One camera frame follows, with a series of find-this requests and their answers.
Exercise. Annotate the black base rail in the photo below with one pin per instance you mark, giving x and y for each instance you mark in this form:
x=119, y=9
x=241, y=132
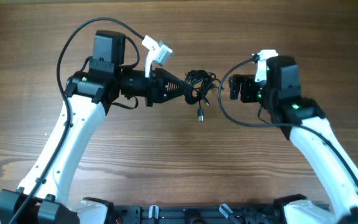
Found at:
x=134, y=214

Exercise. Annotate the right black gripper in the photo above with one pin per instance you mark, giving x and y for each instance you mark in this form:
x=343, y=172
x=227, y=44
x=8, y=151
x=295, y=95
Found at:
x=248, y=88

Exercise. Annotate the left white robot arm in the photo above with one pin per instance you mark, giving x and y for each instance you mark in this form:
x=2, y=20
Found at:
x=42, y=195

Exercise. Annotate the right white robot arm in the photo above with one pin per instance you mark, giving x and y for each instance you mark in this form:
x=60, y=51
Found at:
x=273, y=82

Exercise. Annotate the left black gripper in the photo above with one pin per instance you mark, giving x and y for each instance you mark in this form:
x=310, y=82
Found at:
x=155, y=86

